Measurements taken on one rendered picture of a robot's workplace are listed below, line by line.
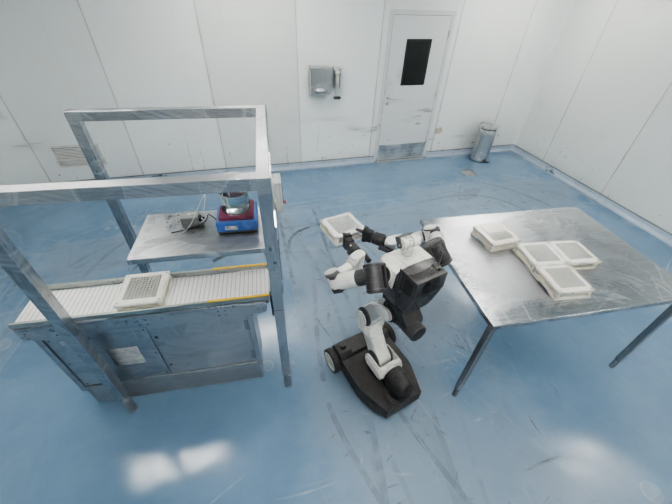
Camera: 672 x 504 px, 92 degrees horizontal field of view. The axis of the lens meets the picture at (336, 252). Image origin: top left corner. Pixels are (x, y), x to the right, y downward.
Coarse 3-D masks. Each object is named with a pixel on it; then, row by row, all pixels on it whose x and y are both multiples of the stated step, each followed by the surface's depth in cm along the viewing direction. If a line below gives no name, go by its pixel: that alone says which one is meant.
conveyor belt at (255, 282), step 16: (240, 272) 206; (256, 272) 206; (80, 288) 191; (96, 288) 191; (112, 288) 192; (176, 288) 193; (192, 288) 194; (208, 288) 194; (224, 288) 194; (240, 288) 195; (256, 288) 195; (32, 304) 180; (64, 304) 181; (80, 304) 182; (96, 304) 182; (112, 304) 182; (16, 320) 172
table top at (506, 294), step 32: (448, 224) 262; (480, 224) 264; (512, 224) 265; (544, 224) 267; (576, 224) 269; (480, 256) 232; (512, 256) 233; (608, 256) 237; (640, 256) 238; (480, 288) 208; (512, 288) 208; (544, 288) 209; (608, 288) 211; (640, 288) 212; (512, 320) 188; (544, 320) 191
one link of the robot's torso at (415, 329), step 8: (384, 296) 191; (384, 304) 197; (392, 304) 186; (400, 312) 181; (416, 312) 184; (400, 320) 183; (408, 320) 181; (416, 320) 183; (400, 328) 188; (408, 328) 182; (416, 328) 179; (424, 328) 181; (408, 336) 182; (416, 336) 182
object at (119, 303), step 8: (152, 272) 193; (160, 272) 193; (168, 272) 193; (128, 280) 187; (144, 280) 188; (160, 280) 188; (168, 280) 190; (120, 288) 182; (160, 288) 183; (120, 296) 178; (152, 296) 178; (160, 296) 179; (120, 304) 173; (128, 304) 174; (136, 304) 175; (144, 304) 176
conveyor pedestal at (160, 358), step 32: (224, 320) 201; (256, 320) 224; (64, 352) 193; (128, 352) 203; (160, 352) 209; (192, 352) 215; (224, 352) 221; (256, 352) 227; (96, 384) 218; (128, 384) 226; (160, 384) 233; (192, 384) 240
